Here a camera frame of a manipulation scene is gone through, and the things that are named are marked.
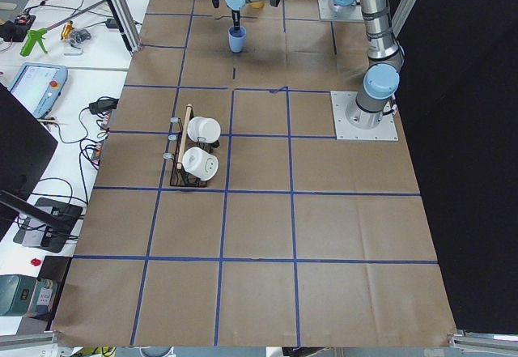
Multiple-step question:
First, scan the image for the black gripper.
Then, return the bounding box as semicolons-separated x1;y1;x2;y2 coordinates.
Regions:
211;0;241;32

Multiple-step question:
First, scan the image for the light blue plastic cup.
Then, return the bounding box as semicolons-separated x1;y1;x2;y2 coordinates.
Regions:
228;27;247;53

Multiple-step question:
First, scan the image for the white plain mug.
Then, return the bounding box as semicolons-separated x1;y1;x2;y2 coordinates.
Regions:
187;116;221;143

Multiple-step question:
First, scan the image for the white smiley face mug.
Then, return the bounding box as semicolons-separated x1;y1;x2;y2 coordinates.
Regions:
182;147;219;181

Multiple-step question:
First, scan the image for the black power adapter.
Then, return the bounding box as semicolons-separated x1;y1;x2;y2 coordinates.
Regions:
88;96;119;114

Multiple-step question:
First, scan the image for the green glue gun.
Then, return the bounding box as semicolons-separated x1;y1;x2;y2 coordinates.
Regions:
19;28;48;57

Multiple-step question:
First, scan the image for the teach pendant tablet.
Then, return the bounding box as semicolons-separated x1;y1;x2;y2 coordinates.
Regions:
8;62;68;119

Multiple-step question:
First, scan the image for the black monitor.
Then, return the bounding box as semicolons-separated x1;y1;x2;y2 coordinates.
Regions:
0;83;59;241

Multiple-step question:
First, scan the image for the grey docking hub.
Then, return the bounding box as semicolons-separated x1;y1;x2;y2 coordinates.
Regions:
13;198;83;253

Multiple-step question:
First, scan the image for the green box device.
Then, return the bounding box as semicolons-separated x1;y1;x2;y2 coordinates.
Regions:
1;274;39;317

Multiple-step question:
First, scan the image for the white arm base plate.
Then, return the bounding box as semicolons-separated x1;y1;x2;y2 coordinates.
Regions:
330;91;399;142
317;0;363;23

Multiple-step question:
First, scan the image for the aluminium frame post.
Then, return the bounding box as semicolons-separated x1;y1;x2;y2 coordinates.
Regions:
106;0;141;53

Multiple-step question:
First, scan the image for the black wire mug rack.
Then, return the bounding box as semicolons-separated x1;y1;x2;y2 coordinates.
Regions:
163;103;221;188

